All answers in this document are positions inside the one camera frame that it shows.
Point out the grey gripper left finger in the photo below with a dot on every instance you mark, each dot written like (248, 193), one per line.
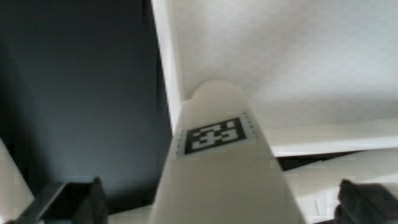
(70, 204)

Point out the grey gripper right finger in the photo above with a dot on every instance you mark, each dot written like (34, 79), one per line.
(368, 203)

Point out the white desk leg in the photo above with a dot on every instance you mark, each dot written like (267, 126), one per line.
(223, 185)

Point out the white desk top tray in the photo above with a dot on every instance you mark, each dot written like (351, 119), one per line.
(306, 52)

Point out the white U-shaped obstacle frame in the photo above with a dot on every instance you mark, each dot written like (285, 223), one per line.
(365, 167)

